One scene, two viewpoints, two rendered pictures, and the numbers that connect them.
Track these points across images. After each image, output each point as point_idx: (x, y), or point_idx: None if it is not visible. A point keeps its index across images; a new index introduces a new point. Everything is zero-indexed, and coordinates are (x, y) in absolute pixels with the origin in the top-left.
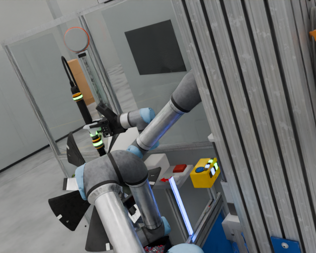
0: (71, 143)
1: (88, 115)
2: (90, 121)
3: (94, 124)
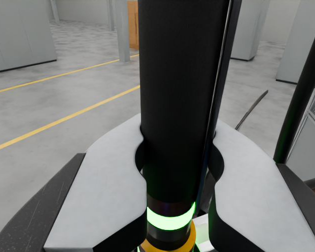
0: (242, 118)
1: (177, 48)
2: (156, 125)
3: (34, 220)
